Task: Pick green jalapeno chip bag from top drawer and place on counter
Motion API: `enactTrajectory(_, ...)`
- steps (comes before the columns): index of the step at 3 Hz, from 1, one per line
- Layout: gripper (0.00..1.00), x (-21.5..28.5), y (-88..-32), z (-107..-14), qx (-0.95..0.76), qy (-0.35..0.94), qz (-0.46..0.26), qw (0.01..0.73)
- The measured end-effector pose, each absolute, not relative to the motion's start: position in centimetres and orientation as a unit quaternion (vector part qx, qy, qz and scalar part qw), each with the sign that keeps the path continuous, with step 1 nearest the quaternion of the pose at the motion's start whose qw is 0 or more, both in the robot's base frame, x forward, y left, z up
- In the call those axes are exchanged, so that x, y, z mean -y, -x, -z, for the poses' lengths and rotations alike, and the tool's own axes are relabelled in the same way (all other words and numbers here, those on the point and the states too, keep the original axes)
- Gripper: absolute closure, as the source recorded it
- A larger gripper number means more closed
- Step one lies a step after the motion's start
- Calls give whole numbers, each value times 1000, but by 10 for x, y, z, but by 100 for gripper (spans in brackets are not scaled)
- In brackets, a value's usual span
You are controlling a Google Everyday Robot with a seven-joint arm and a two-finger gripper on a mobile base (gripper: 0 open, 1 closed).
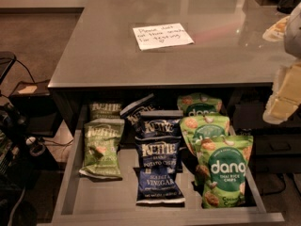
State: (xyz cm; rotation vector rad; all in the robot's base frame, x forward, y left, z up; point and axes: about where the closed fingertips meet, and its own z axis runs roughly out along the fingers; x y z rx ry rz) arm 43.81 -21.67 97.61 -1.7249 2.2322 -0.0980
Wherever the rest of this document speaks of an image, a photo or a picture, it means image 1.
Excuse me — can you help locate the rear blue Kettle chip bag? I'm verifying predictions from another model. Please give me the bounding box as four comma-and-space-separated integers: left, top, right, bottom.
119, 93, 155, 133

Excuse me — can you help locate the rear green Dang chips bag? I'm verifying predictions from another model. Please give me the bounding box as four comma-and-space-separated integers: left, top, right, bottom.
177, 92, 222, 116

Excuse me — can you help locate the green dang chips bag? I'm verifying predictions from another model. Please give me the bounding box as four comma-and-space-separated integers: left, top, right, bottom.
180, 114, 230, 155
177, 92, 222, 116
197, 136, 253, 208

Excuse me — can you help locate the front green Dang chips bag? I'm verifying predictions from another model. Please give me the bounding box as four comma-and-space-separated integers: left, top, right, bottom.
197, 136, 253, 208

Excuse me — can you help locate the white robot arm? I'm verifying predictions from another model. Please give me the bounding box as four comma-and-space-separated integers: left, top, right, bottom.
262, 3, 301, 124

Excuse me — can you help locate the front blue Kettle vinegar bag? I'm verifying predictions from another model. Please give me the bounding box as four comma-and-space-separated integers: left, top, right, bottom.
135, 137, 185, 204

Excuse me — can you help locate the rear green Kettle chip bag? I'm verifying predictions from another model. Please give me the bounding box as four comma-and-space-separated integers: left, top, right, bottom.
89, 102, 121, 121

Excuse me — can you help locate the dark side table with note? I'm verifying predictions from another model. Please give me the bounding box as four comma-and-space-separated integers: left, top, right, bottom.
9, 80, 50, 97

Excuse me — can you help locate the white handwritten paper note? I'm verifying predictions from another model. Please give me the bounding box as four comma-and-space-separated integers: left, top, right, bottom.
133, 24, 194, 51

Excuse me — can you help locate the grey open top drawer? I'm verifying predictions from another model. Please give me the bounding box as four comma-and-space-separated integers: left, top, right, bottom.
37, 105, 286, 226

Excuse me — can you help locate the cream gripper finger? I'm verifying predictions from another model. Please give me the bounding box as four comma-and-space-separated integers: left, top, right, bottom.
262, 62, 301, 124
262, 16, 289, 41

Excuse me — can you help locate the black equipment with cables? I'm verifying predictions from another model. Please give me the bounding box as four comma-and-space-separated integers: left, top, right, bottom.
0, 51, 48, 226

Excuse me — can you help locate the middle blue Kettle chip bag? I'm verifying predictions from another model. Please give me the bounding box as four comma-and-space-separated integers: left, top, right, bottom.
136, 110, 183, 139

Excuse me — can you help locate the green jalapeno Kettle chip bag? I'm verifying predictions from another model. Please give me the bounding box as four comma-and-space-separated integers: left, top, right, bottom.
79, 119, 124, 179

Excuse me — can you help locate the middle green Dang chips bag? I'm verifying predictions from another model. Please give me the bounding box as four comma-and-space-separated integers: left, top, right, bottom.
180, 114, 230, 155

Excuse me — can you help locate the blue kettle chip bag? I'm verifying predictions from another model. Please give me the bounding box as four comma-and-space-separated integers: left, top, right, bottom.
136, 110, 183, 139
119, 93, 155, 133

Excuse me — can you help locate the grey counter cabinet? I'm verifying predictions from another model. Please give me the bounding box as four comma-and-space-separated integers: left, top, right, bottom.
47, 0, 301, 137

